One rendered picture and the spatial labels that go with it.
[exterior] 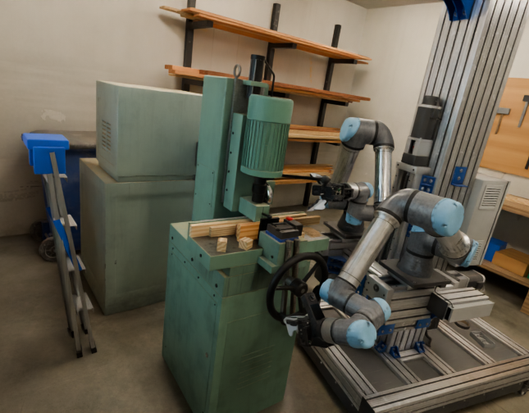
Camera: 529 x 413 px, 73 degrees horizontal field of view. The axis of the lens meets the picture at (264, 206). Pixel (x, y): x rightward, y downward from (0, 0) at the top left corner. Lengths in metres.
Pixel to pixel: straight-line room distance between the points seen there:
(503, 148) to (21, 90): 4.41
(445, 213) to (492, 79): 0.89
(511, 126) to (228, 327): 3.58
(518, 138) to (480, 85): 2.50
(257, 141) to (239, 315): 0.70
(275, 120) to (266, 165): 0.17
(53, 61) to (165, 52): 0.95
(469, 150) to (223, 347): 1.42
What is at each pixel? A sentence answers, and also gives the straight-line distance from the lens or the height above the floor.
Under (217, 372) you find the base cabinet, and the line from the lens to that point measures 1.67.
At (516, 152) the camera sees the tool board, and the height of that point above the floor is 1.26.
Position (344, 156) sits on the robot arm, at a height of 1.24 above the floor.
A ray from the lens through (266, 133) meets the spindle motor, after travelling 1.39.
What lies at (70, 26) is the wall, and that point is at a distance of 3.57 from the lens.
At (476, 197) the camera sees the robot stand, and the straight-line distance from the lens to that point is 2.04.
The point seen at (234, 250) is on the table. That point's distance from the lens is 1.38.
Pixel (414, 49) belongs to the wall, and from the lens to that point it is 5.02.
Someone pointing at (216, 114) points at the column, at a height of 1.36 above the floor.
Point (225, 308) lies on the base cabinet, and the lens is 1.48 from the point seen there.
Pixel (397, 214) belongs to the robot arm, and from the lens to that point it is 1.28.
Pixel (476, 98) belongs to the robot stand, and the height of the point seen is 1.58.
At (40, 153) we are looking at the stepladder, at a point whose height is 1.10.
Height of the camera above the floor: 1.49
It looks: 18 degrees down
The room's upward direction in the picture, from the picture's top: 8 degrees clockwise
